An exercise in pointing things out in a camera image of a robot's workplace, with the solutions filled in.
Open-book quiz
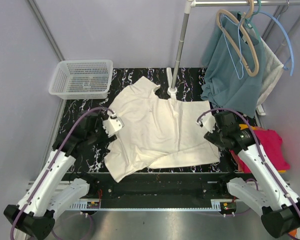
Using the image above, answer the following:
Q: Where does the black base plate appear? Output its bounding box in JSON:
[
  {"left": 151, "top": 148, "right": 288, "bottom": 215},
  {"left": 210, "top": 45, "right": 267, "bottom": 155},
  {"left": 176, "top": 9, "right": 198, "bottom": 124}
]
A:
[{"left": 64, "top": 172, "right": 247, "bottom": 208}]

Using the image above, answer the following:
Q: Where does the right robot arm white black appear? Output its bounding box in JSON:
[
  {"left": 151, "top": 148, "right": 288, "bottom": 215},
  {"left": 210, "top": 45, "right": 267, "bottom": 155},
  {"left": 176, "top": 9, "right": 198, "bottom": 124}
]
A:
[{"left": 196, "top": 108, "right": 300, "bottom": 238}]

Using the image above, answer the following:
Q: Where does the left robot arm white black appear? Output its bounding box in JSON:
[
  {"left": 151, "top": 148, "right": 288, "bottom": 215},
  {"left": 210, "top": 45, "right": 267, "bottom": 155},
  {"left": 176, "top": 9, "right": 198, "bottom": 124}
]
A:
[{"left": 3, "top": 112, "right": 124, "bottom": 240}]

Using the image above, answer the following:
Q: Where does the light blue thick hanger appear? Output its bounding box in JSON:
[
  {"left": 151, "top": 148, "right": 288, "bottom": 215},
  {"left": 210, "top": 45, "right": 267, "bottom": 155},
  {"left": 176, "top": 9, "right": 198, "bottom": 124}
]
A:
[{"left": 259, "top": 10, "right": 295, "bottom": 77}]

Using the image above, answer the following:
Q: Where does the white grey towel hanging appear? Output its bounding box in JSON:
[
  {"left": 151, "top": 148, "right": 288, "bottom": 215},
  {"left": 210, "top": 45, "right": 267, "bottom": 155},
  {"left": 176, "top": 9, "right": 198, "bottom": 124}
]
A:
[{"left": 256, "top": 38, "right": 284, "bottom": 106}]

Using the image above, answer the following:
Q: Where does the yellow object under shirt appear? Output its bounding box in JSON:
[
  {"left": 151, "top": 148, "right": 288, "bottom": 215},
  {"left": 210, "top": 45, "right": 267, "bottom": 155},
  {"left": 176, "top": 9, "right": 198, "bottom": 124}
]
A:
[{"left": 238, "top": 123, "right": 287, "bottom": 175}]

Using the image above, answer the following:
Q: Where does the black marble pattern mat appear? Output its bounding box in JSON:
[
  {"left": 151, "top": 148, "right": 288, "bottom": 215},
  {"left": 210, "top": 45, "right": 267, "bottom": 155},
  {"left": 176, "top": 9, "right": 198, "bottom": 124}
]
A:
[{"left": 57, "top": 67, "right": 238, "bottom": 173}]

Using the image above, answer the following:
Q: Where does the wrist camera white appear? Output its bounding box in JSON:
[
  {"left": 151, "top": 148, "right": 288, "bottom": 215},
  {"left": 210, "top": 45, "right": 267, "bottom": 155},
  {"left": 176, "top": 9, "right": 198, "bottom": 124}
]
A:
[
  {"left": 196, "top": 115, "right": 216, "bottom": 133},
  {"left": 102, "top": 110, "right": 125, "bottom": 138}
]

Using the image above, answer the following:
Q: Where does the thin blue wire hanger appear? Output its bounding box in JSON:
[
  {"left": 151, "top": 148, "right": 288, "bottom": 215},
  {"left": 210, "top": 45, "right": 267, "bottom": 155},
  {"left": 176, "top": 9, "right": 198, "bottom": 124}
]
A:
[{"left": 219, "top": 12, "right": 253, "bottom": 80}]

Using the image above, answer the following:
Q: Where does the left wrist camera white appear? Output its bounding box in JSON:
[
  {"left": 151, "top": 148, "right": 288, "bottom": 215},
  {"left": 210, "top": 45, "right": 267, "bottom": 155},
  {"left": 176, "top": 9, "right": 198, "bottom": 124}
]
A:
[{"left": 102, "top": 110, "right": 125, "bottom": 138}]

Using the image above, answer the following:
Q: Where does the green clothes hanger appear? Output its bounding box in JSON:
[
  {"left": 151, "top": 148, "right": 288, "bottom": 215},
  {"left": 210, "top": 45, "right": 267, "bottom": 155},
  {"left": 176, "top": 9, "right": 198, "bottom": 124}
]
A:
[{"left": 244, "top": 0, "right": 262, "bottom": 42}]

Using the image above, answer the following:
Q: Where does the white perforated plastic basket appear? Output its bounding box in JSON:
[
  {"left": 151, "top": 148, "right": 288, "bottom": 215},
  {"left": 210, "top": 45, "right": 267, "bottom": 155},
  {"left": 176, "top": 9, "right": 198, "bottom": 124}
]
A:
[{"left": 48, "top": 59, "right": 113, "bottom": 100}]

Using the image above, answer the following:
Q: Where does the cream white t shirt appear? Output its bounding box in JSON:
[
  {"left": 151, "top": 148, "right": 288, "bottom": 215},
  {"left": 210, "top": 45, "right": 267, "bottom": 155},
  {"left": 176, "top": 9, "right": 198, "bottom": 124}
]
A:
[{"left": 104, "top": 76, "right": 220, "bottom": 183}]

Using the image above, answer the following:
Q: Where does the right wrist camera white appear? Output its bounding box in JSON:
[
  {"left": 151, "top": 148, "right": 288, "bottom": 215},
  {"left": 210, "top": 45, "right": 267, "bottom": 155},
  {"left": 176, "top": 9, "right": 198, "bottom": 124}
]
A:
[{"left": 196, "top": 115, "right": 216, "bottom": 133}]

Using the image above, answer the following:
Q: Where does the metal clothes rack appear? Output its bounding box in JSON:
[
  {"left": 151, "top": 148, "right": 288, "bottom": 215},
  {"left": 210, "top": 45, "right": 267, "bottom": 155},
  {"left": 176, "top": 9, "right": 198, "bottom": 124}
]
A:
[{"left": 166, "top": 0, "right": 300, "bottom": 116}]

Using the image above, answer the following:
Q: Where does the pink red t shirt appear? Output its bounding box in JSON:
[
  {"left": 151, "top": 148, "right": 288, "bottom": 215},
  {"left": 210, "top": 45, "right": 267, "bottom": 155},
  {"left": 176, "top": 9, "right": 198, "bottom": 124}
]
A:
[{"left": 230, "top": 124, "right": 291, "bottom": 174}]

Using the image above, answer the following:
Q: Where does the teal t shirt hanging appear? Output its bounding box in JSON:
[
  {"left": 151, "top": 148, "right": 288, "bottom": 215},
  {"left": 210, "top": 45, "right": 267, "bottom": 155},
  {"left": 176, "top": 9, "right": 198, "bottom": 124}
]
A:
[{"left": 200, "top": 26, "right": 266, "bottom": 118}]

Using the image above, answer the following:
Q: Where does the beige clothes hanger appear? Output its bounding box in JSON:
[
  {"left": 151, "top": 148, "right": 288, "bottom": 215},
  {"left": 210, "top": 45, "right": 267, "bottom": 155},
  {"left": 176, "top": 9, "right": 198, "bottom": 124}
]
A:
[{"left": 215, "top": 0, "right": 260, "bottom": 77}]

